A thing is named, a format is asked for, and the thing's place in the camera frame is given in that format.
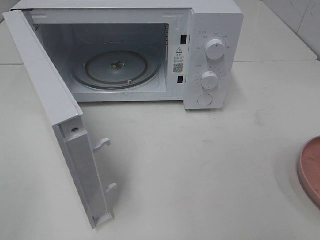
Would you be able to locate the round white door button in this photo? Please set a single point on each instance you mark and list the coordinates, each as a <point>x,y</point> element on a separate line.
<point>205,100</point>

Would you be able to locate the white timer knob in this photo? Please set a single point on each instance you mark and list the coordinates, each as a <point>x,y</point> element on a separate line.
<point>209,80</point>

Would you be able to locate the white microwave door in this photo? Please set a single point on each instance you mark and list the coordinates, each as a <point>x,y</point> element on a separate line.
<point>65,116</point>

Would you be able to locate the pink round plate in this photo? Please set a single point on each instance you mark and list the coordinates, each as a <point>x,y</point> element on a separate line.
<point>308,168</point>

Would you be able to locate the glass microwave turntable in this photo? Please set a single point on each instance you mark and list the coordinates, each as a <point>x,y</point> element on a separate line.
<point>116,70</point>

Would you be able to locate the white warning label sticker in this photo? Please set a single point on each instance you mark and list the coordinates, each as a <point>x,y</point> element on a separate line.
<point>179,53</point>

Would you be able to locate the white microwave oven body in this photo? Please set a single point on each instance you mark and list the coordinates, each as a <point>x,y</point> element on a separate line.
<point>75,30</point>

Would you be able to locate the upper white power knob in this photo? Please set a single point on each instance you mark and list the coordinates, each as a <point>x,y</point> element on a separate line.
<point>215,48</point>

